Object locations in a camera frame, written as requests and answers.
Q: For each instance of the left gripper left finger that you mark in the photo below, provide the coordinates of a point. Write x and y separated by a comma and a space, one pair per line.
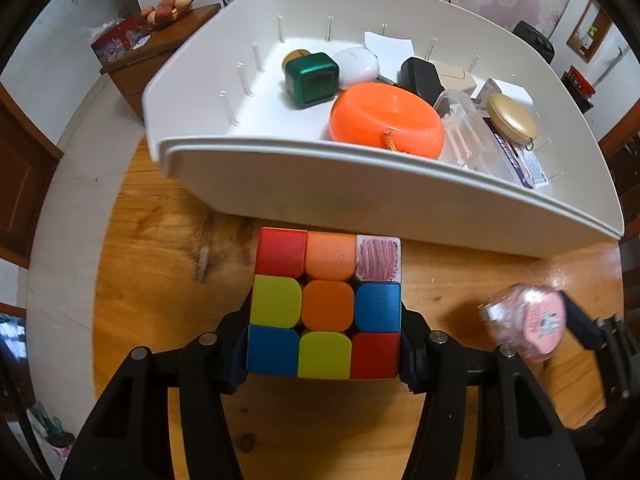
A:
126, 435

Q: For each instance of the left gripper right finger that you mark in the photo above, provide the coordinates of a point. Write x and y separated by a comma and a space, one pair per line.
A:
518, 436

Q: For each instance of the pink correction tape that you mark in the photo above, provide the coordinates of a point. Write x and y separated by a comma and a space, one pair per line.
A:
530, 319

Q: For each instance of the multicolour puzzle cube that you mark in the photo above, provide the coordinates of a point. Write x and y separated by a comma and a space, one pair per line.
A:
325, 306

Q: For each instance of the clear plastic card box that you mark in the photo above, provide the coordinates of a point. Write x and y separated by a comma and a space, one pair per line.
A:
468, 141

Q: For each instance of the gold round compact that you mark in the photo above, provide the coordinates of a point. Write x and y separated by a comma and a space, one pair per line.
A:
512, 120

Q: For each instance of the orange round case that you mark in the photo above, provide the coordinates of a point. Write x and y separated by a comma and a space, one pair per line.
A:
383, 116

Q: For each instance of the beige wooden piece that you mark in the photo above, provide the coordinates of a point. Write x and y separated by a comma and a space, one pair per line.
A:
455, 78

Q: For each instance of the black power adapter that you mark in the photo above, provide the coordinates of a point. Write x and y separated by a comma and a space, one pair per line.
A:
420, 78

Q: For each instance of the green square perfume bottle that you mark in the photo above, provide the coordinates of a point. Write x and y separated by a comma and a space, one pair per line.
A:
310, 78

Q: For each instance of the white gua sha board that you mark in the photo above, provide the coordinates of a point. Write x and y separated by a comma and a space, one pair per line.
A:
391, 52

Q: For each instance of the labelled clear plastic box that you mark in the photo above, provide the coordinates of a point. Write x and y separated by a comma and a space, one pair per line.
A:
523, 162

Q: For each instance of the white USB charger block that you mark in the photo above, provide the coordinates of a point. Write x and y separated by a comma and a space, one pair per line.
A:
512, 91

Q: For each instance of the black speaker box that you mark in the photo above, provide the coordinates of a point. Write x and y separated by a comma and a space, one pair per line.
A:
535, 39

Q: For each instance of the white plastic storage bin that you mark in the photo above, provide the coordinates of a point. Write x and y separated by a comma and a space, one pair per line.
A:
219, 120

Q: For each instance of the wooden drawer cabinet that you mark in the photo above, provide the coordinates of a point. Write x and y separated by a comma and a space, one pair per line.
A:
131, 73

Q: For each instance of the red tissue box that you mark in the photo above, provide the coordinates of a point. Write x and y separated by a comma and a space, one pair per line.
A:
118, 38

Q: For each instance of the bowl of peaches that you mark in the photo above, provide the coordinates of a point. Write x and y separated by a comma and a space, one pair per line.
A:
165, 13

